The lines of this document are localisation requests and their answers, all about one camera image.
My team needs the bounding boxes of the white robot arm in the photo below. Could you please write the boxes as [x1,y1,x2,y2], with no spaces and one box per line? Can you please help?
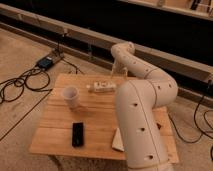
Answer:
[111,42,178,171]

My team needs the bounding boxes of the white paper cup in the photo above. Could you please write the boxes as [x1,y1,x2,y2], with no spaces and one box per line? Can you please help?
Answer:
[61,86,79,109]

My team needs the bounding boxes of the wooden table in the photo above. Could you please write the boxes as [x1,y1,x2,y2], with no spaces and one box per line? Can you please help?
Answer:
[30,74,176,162]

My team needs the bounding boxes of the black power adapter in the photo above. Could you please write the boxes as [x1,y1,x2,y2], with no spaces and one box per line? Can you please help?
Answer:
[36,56,54,70]

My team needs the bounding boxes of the black remote control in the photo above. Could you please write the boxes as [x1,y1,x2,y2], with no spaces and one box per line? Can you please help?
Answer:
[72,122,84,147]

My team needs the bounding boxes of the white rectangular box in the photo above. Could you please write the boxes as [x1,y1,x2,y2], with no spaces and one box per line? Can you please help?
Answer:
[112,128,124,152]

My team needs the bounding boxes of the black cable right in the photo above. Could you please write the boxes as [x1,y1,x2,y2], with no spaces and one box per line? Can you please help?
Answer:
[168,79,213,161]

